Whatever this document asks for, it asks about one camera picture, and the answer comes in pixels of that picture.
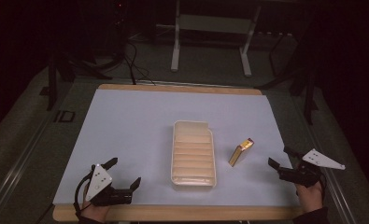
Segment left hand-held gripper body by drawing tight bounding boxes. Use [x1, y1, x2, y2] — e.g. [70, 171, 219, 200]
[84, 163, 134, 206]

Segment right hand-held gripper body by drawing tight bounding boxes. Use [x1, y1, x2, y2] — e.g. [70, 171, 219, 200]
[277, 147, 347, 188]

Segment yellow box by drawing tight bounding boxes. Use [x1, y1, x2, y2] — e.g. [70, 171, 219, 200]
[228, 137, 255, 168]

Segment white ribbed plastic tray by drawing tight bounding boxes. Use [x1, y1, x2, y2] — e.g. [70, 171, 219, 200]
[170, 119, 218, 189]

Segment person's right hand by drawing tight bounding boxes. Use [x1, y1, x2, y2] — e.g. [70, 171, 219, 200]
[295, 181, 325, 215]

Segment person's left hand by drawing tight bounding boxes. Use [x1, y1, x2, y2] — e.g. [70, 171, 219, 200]
[80, 186, 112, 224]

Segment light blue table mat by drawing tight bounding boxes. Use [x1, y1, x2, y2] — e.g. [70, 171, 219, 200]
[52, 88, 300, 207]

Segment black tripod stand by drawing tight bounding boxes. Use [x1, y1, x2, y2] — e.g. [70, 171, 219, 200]
[39, 50, 113, 112]
[255, 29, 319, 126]

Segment dark equipment tower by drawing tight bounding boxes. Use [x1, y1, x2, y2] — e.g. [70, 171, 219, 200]
[108, 0, 129, 59]

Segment white metal stand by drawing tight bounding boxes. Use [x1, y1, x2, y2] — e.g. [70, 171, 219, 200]
[170, 0, 263, 78]

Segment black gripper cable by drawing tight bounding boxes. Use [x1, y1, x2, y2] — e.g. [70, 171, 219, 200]
[73, 173, 94, 218]

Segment black floor bracket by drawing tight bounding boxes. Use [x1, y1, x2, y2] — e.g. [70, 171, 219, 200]
[53, 109, 77, 123]

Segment black floor cables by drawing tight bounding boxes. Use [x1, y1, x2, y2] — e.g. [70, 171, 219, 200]
[121, 39, 158, 87]

